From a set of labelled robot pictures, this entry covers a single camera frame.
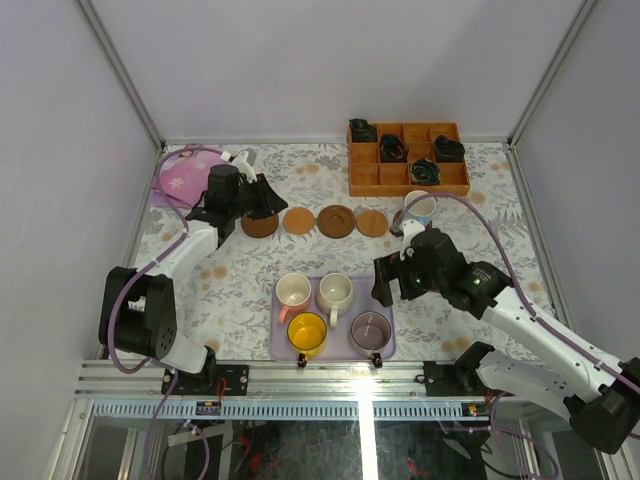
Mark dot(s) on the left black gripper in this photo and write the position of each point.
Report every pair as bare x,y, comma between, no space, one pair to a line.
256,194

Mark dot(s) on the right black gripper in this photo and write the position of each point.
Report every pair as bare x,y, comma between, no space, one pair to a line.
391,267

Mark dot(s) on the dark wooden coaster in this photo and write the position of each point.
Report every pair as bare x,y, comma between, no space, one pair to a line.
396,228
260,228
336,221

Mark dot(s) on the light wooden coaster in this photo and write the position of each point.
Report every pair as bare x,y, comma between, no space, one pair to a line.
372,223
299,221

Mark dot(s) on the light blue cup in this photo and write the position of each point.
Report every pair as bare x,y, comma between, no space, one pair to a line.
418,207

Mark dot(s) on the purple grey cup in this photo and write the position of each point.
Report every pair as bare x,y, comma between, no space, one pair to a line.
370,333

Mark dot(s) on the beige speckled cup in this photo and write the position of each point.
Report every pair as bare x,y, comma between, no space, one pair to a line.
335,296

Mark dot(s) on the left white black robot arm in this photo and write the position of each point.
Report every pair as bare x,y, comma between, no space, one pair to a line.
139,311

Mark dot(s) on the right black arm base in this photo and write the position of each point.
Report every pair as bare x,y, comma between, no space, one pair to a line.
457,379

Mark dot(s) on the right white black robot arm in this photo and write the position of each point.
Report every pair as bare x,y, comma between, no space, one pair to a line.
491,296

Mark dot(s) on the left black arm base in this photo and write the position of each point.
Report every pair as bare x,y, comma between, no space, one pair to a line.
214,380

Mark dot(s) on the pink cup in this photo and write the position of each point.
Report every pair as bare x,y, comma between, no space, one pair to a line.
294,294

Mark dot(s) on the yellow cup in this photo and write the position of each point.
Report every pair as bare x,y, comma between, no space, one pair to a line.
307,333

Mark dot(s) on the pink folded cloth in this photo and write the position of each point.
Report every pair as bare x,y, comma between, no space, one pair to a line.
184,177

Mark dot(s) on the black rolled item green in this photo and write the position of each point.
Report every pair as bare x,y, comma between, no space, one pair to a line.
424,172

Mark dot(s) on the black rolled item right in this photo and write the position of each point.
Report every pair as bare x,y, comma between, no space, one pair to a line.
447,150

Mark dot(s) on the black rolled item orange trim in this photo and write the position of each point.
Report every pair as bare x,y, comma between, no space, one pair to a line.
392,149

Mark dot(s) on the lilac plastic tray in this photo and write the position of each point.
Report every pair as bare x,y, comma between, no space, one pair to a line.
339,347

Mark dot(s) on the black rolled item top left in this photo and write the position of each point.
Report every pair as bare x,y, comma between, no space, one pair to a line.
362,131

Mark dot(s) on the blue slotted cable duct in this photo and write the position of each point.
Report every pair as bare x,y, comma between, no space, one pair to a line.
290,410

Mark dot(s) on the aluminium front rail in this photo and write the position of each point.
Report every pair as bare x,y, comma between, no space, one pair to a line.
345,380

